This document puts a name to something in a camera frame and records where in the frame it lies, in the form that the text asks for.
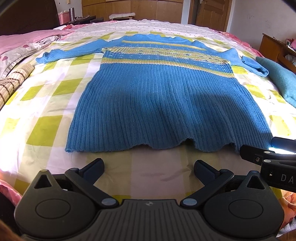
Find small stool white cushion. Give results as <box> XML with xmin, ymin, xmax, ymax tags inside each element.
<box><xmin>109</xmin><ymin>13</ymin><xmax>135</xmax><ymax>21</ymax></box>

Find wooden wardrobe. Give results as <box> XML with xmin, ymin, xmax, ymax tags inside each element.
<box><xmin>81</xmin><ymin>0</ymin><xmax>183</xmax><ymax>23</ymax></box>

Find metal thermos bottle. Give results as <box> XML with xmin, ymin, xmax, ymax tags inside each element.
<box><xmin>69</xmin><ymin>8</ymin><xmax>75</xmax><ymax>21</ymax></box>

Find white patterned pillow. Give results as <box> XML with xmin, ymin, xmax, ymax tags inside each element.
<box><xmin>1</xmin><ymin>36</ymin><xmax>60</xmax><ymax>79</ymax></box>

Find teal folded cloth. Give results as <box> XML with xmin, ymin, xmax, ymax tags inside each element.
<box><xmin>256</xmin><ymin>57</ymin><xmax>296</xmax><ymax>108</ymax></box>

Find green checked bed sheet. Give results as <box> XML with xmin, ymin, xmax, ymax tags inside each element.
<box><xmin>1</xmin><ymin>20</ymin><xmax>295</xmax><ymax>201</ymax></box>

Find dark bedside table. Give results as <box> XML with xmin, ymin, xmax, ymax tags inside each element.
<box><xmin>61</xmin><ymin>16</ymin><xmax>104</xmax><ymax>25</ymax></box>

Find pink pillow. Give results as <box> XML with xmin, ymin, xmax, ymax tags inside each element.
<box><xmin>0</xmin><ymin>30</ymin><xmax>71</xmax><ymax>55</ymax></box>

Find brown wooden door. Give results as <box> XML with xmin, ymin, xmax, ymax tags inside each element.
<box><xmin>188</xmin><ymin>0</ymin><xmax>233</xmax><ymax>32</ymax></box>

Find blue knit sweater yellow stripes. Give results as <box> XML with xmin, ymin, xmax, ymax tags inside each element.
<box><xmin>37</xmin><ymin>34</ymin><xmax>273</xmax><ymax>152</ymax></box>

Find pink storage box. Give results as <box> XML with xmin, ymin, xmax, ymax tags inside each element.
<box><xmin>58</xmin><ymin>11</ymin><xmax>70</xmax><ymax>25</ymax></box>

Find dark wooden headboard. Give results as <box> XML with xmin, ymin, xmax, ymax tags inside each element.
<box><xmin>1</xmin><ymin>0</ymin><xmax>60</xmax><ymax>35</ymax></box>

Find wooden side shelf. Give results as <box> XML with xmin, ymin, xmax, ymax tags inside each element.
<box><xmin>259</xmin><ymin>34</ymin><xmax>295</xmax><ymax>73</ymax></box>

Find beige striped knit garment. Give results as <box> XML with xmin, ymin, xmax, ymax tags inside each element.
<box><xmin>0</xmin><ymin>63</ymin><xmax>35</xmax><ymax>108</ymax></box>

